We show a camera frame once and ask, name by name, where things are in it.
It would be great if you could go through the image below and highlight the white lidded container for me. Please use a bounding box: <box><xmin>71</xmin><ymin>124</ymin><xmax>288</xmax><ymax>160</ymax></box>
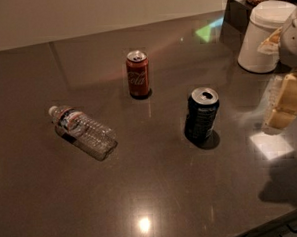
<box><xmin>238</xmin><ymin>0</ymin><xmax>295</xmax><ymax>73</ymax></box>

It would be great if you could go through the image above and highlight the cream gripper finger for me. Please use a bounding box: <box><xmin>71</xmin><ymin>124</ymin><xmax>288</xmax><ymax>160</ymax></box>
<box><xmin>257</xmin><ymin>28</ymin><xmax>282</xmax><ymax>55</ymax></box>
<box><xmin>262</xmin><ymin>70</ymin><xmax>297</xmax><ymax>132</ymax></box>

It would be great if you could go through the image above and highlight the black pepsi can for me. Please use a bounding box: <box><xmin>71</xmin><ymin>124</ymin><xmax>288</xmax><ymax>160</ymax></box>
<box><xmin>184</xmin><ymin>87</ymin><xmax>219</xmax><ymax>144</ymax></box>

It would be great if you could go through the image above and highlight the red coca-cola can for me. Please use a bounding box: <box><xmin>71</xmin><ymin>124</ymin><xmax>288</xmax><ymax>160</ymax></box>
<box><xmin>126</xmin><ymin>50</ymin><xmax>150</xmax><ymax>98</ymax></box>

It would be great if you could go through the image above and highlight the clear plastic water bottle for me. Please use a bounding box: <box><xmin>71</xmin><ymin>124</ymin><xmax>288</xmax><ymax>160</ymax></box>
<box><xmin>48</xmin><ymin>105</ymin><xmax>117</xmax><ymax>161</ymax></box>

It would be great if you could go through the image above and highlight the black shelf stand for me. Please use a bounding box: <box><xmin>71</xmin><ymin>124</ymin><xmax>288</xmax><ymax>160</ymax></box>
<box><xmin>220</xmin><ymin>0</ymin><xmax>253</xmax><ymax>51</ymax></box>

